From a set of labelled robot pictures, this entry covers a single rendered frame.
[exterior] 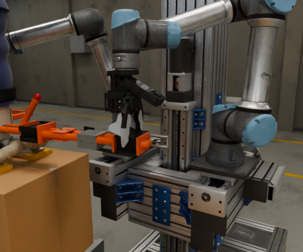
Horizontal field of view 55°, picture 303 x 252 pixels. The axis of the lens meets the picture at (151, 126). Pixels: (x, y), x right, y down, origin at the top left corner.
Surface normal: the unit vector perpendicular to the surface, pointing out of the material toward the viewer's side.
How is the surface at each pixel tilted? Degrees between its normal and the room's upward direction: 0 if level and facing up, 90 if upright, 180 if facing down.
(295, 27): 90
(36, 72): 90
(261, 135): 98
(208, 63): 90
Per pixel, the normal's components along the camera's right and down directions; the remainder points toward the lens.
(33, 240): 0.92, 0.07
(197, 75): -0.52, 0.18
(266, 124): 0.35, 0.32
